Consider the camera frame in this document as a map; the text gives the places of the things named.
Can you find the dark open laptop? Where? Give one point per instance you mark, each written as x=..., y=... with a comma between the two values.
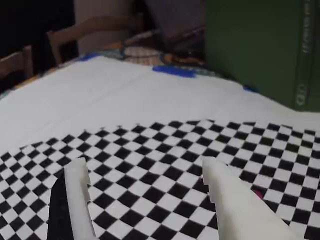
x=182, y=17

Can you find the round beige striped object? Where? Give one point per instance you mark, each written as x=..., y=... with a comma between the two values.
x=141, y=53

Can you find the black white checkered mat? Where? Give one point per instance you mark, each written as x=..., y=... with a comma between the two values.
x=125, y=100

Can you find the blue tape strip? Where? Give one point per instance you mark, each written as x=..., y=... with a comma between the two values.
x=87, y=57
x=175, y=71

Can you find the brown wooden chair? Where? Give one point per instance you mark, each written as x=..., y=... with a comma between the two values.
x=105, y=23
x=15, y=62

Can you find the green atlas book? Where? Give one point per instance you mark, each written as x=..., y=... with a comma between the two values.
x=250, y=50

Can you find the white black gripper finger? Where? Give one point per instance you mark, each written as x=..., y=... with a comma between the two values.
x=77, y=200

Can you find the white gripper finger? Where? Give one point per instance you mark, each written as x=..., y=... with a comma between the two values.
x=232, y=212

